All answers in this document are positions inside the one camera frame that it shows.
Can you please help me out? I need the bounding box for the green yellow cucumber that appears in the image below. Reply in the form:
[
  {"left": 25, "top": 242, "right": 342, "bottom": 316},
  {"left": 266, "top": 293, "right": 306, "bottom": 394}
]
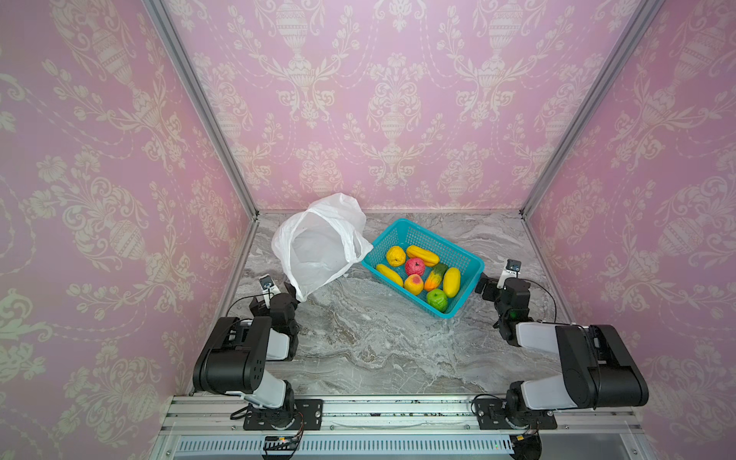
[{"left": 424, "top": 263, "right": 449, "bottom": 292}]

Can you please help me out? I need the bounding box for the peach orange fruit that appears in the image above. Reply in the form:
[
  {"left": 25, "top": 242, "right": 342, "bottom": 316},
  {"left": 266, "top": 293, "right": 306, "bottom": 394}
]
[{"left": 404, "top": 274, "right": 424, "bottom": 296}]

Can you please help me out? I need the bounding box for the right aluminium corner post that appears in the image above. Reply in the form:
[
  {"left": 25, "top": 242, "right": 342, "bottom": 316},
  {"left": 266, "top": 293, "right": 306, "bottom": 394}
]
[{"left": 519, "top": 0, "right": 664, "bottom": 222}]

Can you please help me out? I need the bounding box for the green apple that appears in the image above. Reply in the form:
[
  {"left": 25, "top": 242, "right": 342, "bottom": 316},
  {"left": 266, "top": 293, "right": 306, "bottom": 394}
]
[{"left": 427, "top": 289, "right": 449, "bottom": 312}]

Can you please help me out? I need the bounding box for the aluminium corner post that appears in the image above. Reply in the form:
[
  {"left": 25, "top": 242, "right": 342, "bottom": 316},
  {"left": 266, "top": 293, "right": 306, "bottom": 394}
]
[
  {"left": 519, "top": 0, "right": 664, "bottom": 222},
  {"left": 142, "top": 0, "right": 259, "bottom": 222}
]

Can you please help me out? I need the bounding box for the aluminium front rail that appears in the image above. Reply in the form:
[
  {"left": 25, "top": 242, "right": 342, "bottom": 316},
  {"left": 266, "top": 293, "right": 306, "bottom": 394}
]
[{"left": 150, "top": 395, "right": 657, "bottom": 459}]

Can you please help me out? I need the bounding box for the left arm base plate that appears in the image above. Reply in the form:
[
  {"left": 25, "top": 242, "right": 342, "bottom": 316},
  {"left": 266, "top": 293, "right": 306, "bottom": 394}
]
[{"left": 243, "top": 399, "right": 324, "bottom": 431}]

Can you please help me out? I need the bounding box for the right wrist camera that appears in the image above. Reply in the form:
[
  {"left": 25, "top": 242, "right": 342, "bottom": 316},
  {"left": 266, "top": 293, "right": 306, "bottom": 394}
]
[{"left": 496, "top": 259, "right": 521, "bottom": 289}]

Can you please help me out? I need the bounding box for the left aluminium corner post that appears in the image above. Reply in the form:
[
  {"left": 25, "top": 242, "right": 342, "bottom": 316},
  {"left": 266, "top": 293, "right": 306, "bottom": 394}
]
[{"left": 142, "top": 0, "right": 259, "bottom": 222}]

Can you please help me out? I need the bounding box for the white plastic bag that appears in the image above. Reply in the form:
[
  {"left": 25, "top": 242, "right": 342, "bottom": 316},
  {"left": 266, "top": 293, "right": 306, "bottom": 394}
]
[{"left": 271, "top": 193, "right": 373, "bottom": 302}]

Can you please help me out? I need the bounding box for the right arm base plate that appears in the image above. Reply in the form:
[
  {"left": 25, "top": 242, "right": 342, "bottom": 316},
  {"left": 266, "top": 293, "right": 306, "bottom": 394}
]
[{"left": 470, "top": 395, "right": 558, "bottom": 431}]

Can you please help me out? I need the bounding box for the teal plastic basket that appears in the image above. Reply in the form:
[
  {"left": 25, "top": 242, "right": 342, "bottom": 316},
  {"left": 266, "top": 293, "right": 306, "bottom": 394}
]
[{"left": 361, "top": 218, "right": 485, "bottom": 319}]

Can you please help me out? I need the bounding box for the yellow banana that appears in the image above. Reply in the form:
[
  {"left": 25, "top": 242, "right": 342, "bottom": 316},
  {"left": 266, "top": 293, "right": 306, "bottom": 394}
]
[{"left": 376, "top": 264, "right": 404, "bottom": 288}]

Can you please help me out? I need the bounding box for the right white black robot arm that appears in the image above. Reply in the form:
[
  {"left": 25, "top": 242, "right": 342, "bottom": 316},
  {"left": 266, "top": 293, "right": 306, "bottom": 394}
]
[{"left": 475, "top": 274, "right": 650, "bottom": 429}]

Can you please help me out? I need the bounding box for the yellow lemon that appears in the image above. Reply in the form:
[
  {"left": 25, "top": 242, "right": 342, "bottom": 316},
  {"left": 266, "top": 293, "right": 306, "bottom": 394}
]
[{"left": 385, "top": 245, "right": 406, "bottom": 268}]

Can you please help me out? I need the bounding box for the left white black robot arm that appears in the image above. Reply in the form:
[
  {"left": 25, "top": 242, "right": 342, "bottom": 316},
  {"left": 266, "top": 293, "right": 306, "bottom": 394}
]
[{"left": 193, "top": 276, "right": 300, "bottom": 430}]

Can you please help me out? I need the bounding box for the red fruit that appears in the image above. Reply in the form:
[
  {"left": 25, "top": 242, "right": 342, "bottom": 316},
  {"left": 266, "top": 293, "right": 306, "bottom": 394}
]
[{"left": 404, "top": 258, "right": 427, "bottom": 277}]

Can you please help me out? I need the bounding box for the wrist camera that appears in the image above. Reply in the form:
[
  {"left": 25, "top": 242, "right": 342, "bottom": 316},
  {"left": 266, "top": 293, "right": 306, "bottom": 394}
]
[
  {"left": 258, "top": 274, "right": 280, "bottom": 309},
  {"left": 496, "top": 259, "right": 521, "bottom": 289}
]

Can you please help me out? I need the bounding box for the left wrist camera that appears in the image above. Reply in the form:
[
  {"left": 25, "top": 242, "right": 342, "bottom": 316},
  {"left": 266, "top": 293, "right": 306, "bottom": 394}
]
[{"left": 258, "top": 274, "right": 280, "bottom": 309}]

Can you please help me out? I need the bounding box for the orange yellow mango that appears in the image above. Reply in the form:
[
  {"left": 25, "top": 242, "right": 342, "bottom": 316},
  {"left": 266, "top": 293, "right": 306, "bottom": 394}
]
[{"left": 406, "top": 245, "right": 440, "bottom": 268}]

